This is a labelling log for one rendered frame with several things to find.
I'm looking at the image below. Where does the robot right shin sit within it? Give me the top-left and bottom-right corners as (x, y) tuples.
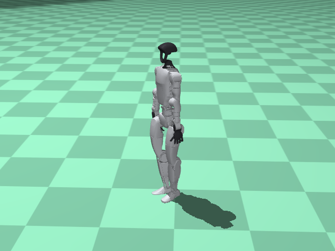
(157, 157), (169, 189)

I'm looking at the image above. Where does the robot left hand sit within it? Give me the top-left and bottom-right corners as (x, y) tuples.
(170, 125), (183, 144)

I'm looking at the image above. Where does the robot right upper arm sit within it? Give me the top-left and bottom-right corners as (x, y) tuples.
(152, 66), (159, 97)

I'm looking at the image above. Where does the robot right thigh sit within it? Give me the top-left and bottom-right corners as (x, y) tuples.
(150, 116), (167, 162)

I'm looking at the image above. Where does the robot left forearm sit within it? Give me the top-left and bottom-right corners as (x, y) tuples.
(172, 99), (181, 130)

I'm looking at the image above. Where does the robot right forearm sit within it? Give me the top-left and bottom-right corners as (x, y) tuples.
(152, 94), (160, 117)

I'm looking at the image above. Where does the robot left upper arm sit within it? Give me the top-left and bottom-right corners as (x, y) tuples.
(169, 71), (182, 107)

